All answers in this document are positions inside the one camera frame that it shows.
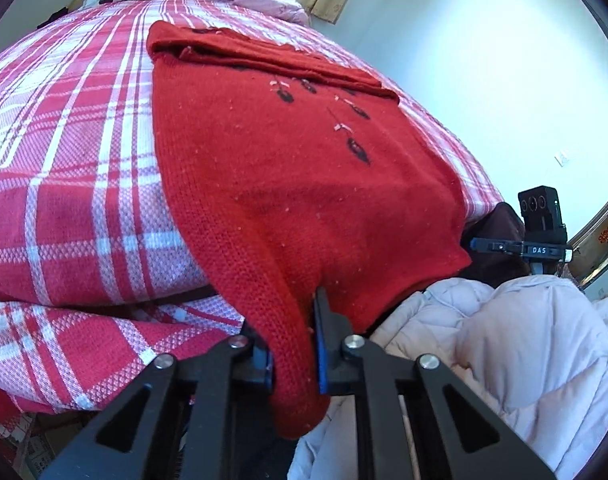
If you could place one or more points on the black cloth item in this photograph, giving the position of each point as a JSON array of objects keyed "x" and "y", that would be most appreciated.
[{"x": 54, "y": 16}]

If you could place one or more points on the white wall outlet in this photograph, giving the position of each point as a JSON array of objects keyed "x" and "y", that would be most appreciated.
[{"x": 563, "y": 158}]

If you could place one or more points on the red knit sweater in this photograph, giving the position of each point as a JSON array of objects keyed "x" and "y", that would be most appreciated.
[{"x": 284, "y": 170}]

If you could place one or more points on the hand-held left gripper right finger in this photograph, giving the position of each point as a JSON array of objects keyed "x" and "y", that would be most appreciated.
[{"x": 324, "y": 355}]

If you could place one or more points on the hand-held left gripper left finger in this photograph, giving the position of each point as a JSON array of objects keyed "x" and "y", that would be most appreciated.
[{"x": 258, "y": 367}]

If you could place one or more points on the gold round decorated frame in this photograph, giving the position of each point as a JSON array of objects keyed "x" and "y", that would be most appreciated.
[{"x": 601, "y": 250}]

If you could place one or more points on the red white plaid bed sheet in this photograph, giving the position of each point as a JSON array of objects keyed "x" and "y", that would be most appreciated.
[{"x": 69, "y": 160}]

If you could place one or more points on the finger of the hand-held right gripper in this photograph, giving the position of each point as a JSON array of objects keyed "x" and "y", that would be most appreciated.
[{"x": 499, "y": 246}]

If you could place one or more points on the pale pink puffer jacket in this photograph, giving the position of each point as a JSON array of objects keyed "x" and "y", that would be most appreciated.
[{"x": 484, "y": 360}]

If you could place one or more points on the dark maroon cloth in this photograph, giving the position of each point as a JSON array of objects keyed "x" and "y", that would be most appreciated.
[{"x": 501, "y": 240}]

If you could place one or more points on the cardboard box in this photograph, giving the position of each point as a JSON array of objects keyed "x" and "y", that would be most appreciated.
[{"x": 29, "y": 447}]

